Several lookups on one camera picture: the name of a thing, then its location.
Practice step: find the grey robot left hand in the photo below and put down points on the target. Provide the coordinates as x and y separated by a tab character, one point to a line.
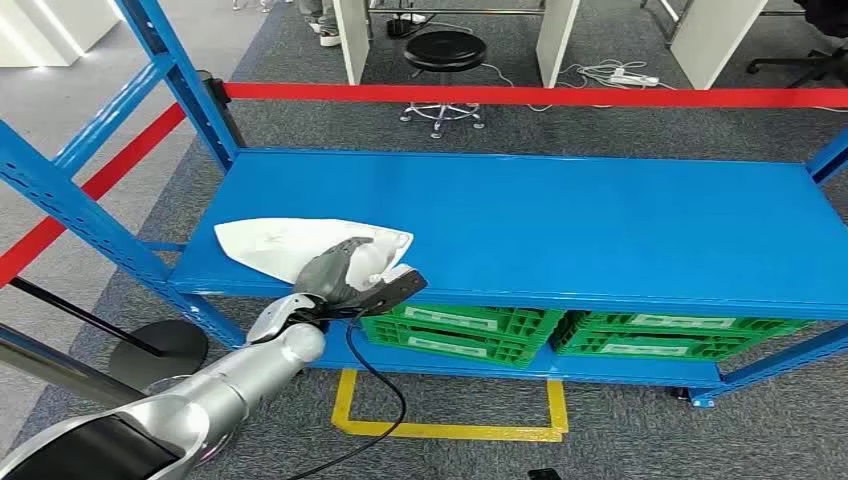
324	272

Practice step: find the white plastic shell part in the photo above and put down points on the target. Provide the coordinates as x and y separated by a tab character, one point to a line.
265	245

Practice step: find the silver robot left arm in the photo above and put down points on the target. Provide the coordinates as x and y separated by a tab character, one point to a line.
199	404

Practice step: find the blue metal shelf rack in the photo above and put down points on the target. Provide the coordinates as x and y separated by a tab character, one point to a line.
530	225

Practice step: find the black round-base stanchion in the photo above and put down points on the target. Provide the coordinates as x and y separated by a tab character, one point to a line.
159	351

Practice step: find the green plastic crate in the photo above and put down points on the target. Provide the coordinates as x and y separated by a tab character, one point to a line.
517	358
523	324
596	324
742	348

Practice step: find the red barrier belt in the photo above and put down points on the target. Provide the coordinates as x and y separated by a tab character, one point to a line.
99	182
530	96

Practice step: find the black round stool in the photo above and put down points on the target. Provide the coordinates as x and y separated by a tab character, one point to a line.
445	52

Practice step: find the black power adapter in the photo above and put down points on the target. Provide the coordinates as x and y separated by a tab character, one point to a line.
397	26

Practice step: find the person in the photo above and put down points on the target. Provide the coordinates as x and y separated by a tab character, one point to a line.
318	10

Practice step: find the white power strip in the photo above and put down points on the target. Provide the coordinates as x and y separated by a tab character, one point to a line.
632	79

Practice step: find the white platform block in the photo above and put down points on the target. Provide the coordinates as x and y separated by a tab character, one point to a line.
40	33

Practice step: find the black office chair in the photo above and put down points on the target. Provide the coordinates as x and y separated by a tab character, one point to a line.
825	16

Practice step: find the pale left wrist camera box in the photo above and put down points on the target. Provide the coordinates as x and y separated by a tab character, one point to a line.
397	291

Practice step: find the black stanchion post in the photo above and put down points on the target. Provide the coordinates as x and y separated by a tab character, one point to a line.
215	89

